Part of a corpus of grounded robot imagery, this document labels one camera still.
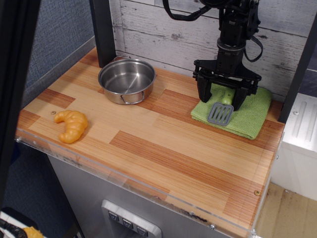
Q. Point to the grey toy fridge cabinet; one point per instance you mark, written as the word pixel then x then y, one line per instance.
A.
pixel 86 192

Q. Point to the black vertical post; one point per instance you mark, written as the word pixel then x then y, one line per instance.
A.
pixel 103 31

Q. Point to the clear acrylic edge guard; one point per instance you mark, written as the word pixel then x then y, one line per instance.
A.
pixel 155 147

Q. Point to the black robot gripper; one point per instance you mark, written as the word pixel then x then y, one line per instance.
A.
pixel 227 70

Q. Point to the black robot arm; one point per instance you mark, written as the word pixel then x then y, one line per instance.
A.
pixel 238 22

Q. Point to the orange toy croissant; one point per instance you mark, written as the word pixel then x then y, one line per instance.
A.
pixel 75 125

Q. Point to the silver dispenser button panel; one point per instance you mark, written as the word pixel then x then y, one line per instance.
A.
pixel 122 223

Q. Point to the yellow object bottom left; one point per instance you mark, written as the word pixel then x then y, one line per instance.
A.
pixel 31 232

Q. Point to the green and grey toy spatula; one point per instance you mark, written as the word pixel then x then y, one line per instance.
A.
pixel 221 111

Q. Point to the white metal cabinet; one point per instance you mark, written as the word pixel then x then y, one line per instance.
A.
pixel 295 167

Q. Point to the dark right vertical post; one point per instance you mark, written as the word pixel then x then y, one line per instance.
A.
pixel 299 73

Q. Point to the stainless steel pot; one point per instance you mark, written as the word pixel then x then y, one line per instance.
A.
pixel 127 81

